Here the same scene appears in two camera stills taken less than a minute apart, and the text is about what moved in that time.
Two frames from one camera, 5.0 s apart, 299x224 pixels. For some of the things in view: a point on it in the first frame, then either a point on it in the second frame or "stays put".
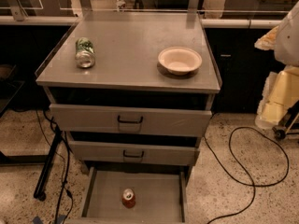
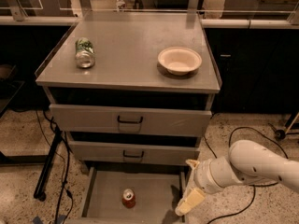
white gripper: (287, 42) -> (203, 175)
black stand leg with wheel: (39, 189) stays put
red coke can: (128, 198) stays put
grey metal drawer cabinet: (132, 92) stays put
